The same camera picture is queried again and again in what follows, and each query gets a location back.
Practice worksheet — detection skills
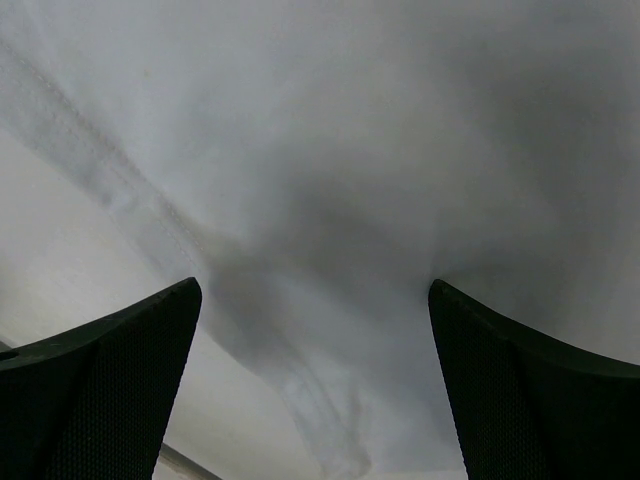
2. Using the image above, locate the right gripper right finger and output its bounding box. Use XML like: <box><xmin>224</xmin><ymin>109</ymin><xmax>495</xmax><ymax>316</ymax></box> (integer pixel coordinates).
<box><xmin>428</xmin><ymin>280</ymin><xmax>639</xmax><ymax>479</ymax></box>

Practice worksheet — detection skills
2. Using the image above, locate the aluminium table edge rail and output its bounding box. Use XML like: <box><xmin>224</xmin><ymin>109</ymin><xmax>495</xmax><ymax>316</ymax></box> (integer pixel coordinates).
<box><xmin>159</xmin><ymin>443</ymin><xmax>221</xmax><ymax>480</ymax></box>

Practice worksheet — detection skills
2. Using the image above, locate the white skirt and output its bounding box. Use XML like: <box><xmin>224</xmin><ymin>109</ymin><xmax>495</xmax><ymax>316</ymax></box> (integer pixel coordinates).
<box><xmin>1</xmin><ymin>1</ymin><xmax>639</xmax><ymax>479</ymax></box>

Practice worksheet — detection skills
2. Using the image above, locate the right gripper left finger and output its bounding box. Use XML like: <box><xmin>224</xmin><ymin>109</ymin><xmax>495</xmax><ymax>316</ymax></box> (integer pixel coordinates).
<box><xmin>1</xmin><ymin>278</ymin><xmax>202</xmax><ymax>479</ymax></box>

